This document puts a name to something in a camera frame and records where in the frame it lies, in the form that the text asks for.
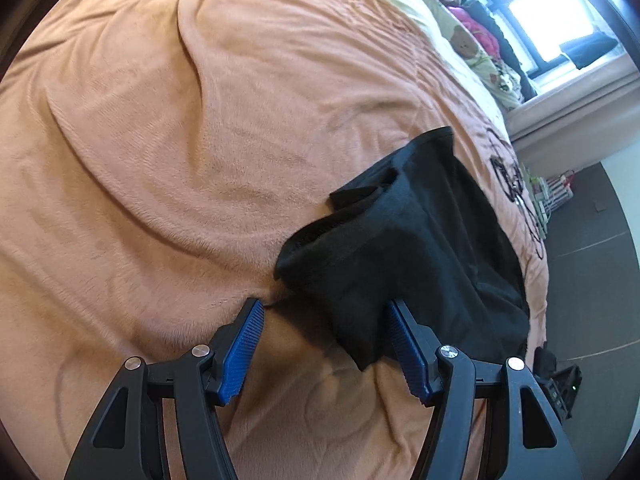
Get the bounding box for white bedside cabinet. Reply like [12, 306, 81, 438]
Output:
[521, 162, 551, 236]

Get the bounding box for window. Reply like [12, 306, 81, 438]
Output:
[450, 0, 626, 80]

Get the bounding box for orange fleece blanket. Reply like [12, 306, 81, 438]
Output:
[0, 0, 551, 480]

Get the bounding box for pink cloth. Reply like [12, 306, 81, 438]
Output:
[449, 5, 501, 58]

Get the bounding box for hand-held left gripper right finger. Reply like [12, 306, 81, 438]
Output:
[387, 299, 583, 480]

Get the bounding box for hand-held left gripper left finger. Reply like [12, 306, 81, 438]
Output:
[64, 297, 266, 480]

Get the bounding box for black cable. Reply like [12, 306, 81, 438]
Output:
[486, 129, 547, 261]

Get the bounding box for red white striped bag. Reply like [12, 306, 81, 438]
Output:
[544, 170, 576, 211]

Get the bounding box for dark cushion on windowsill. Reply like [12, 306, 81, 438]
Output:
[560, 32, 619, 71]

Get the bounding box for black equipment box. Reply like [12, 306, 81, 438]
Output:
[532, 345, 584, 421]

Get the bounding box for black pants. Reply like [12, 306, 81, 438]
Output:
[274, 126, 532, 372]

